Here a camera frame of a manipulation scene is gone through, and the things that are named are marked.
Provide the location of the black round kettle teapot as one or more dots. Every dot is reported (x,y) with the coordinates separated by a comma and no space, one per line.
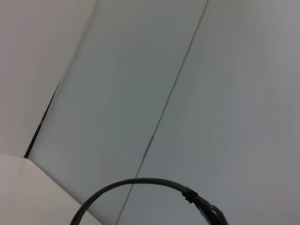
(140,181)

